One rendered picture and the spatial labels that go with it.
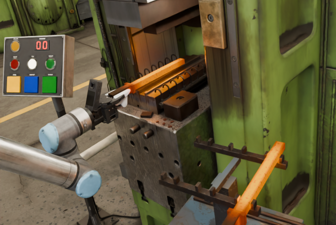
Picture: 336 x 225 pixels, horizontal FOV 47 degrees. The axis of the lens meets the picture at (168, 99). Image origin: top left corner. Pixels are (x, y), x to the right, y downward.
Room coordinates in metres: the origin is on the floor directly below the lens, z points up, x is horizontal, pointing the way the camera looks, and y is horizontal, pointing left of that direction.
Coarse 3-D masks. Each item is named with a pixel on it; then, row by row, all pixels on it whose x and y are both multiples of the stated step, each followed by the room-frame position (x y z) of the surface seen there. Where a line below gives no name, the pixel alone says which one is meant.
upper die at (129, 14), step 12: (108, 0) 1.46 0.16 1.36; (156, 0) 1.40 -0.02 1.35; (168, 0) 1.45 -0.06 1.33; (180, 0) 1.49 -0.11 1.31; (192, 0) 1.54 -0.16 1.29; (108, 12) 1.47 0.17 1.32; (120, 12) 1.42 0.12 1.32; (132, 12) 1.37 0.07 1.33; (144, 12) 1.36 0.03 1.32; (156, 12) 1.40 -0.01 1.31; (168, 12) 1.44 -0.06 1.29; (120, 24) 1.43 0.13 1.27; (132, 24) 1.38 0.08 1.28; (144, 24) 1.35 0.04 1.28
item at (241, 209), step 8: (280, 144) 0.97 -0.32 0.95; (272, 152) 0.93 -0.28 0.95; (280, 152) 0.94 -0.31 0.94; (264, 160) 0.90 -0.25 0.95; (272, 160) 0.90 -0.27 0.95; (264, 168) 0.87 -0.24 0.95; (272, 168) 0.88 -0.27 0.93; (256, 176) 0.84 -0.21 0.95; (264, 176) 0.83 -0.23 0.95; (248, 184) 0.81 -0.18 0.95; (256, 184) 0.81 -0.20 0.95; (248, 192) 0.78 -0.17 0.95; (256, 192) 0.78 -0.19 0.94; (240, 200) 0.76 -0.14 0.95; (248, 200) 0.75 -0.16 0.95; (232, 208) 0.73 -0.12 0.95; (240, 208) 0.73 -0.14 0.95; (248, 208) 0.74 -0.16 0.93; (232, 216) 0.70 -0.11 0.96; (240, 216) 0.70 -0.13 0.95; (224, 224) 0.68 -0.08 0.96; (232, 224) 0.67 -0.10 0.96; (240, 224) 0.70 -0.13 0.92
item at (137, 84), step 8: (168, 64) 1.52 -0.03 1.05; (176, 64) 1.53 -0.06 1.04; (152, 72) 1.46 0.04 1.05; (160, 72) 1.46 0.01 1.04; (136, 80) 1.40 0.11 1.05; (144, 80) 1.40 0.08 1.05; (120, 88) 1.33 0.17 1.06; (128, 88) 1.35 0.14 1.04; (136, 88) 1.37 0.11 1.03; (112, 96) 1.30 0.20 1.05
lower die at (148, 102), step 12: (204, 60) 1.63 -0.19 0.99; (168, 72) 1.54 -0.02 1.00; (180, 72) 1.52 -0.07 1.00; (192, 72) 1.52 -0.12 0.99; (168, 84) 1.44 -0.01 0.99; (180, 84) 1.45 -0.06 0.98; (132, 96) 1.44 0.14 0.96; (144, 96) 1.39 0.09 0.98; (156, 96) 1.35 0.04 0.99; (144, 108) 1.40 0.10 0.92; (156, 108) 1.34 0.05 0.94
